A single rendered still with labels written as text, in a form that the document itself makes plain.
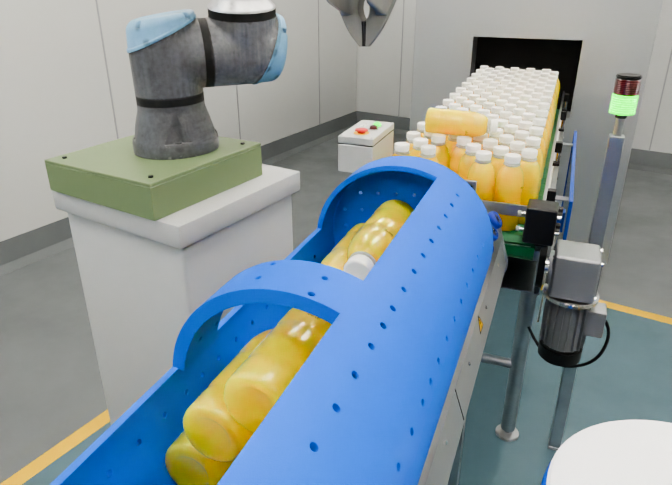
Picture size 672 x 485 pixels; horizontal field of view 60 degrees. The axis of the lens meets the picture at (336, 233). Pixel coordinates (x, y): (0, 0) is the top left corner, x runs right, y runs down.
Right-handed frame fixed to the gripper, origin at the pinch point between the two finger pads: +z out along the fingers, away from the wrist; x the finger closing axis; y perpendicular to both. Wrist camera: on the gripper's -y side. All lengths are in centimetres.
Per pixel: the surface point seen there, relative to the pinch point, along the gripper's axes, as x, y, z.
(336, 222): -18, -35, 33
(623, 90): 28, -115, 19
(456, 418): 7, -22, 58
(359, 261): -5.1, -10.9, 28.5
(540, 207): 13, -83, 42
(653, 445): 31, -6, 43
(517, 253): 9, -86, 56
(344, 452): 6.3, 22.8, 27.8
